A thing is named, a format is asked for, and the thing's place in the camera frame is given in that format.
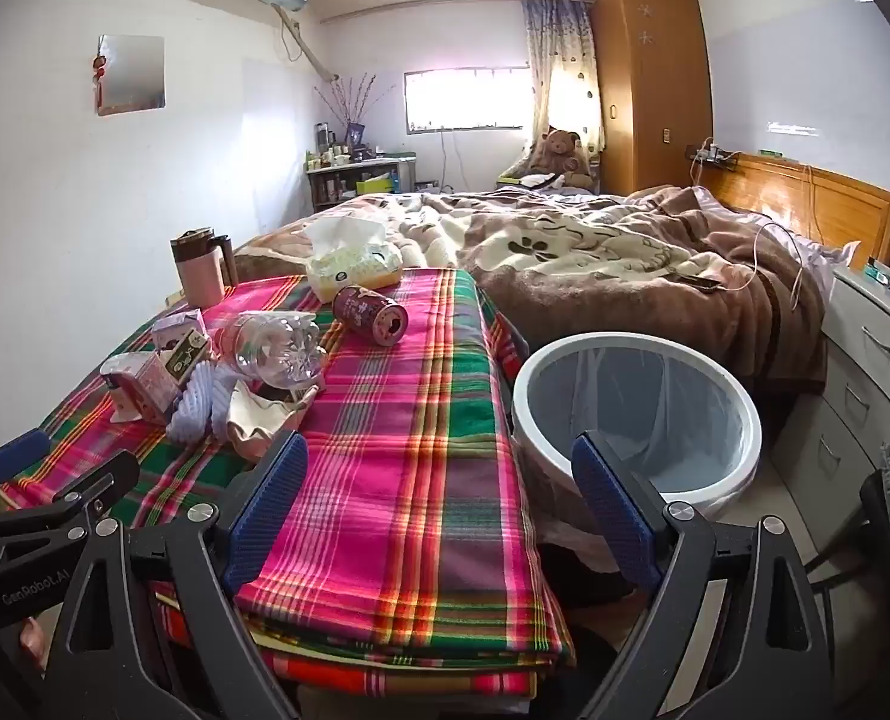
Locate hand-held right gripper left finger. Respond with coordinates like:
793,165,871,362
40,429,311,720

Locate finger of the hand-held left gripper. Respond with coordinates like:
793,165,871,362
0,450,143,539
0,427,52,497

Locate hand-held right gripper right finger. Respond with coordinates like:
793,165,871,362
571,431,840,720

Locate cream wrapper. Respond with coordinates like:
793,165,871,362
223,379,320,462

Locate lavender ridged plastic tray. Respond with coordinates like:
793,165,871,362
166,361,239,442

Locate white round trash bin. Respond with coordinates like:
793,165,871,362
511,333,763,533

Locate purple drink carton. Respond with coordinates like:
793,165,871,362
151,307,209,353

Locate pink small box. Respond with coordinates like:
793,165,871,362
100,351,179,425

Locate translucent white bin liner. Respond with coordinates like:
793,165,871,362
523,345,750,496

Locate small green label box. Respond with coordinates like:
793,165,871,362
161,336,213,383

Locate plaid cloth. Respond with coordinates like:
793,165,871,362
0,268,577,698

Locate clear plastic bottle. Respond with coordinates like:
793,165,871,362
208,311,329,395

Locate maroon drink can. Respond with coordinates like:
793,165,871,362
332,283,410,347

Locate pink and brown mug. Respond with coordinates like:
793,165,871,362
170,229,237,308

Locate yellow tissue pack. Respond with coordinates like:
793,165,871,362
304,216,404,299

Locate black chair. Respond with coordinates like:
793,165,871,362
801,465,890,720

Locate brown blanket bed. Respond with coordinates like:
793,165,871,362
235,186,828,395

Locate grey drawer dresser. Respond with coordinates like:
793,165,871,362
771,244,890,526

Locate small shelf unit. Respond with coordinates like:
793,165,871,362
305,157,419,215

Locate pale lavender bed sheet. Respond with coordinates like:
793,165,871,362
760,229,862,275

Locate group of bottles and jars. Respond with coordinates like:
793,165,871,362
305,120,386,170

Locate wooden bed headboard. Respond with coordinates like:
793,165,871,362
703,152,890,267

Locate brown teddy bear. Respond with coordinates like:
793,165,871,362
527,129,594,187

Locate vase with dry branches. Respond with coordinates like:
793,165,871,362
313,73,397,151

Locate wooden wardrobe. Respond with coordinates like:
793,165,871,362
592,0,716,197

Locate window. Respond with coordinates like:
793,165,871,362
404,67,530,132

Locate air conditioner pipe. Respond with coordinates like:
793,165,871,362
272,4,341,83

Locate patterned curtain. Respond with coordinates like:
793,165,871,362
521,0,605,166

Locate white charging cable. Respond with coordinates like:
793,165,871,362
722,221,813,293

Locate wall mirror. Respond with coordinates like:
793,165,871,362
98,34,167,116

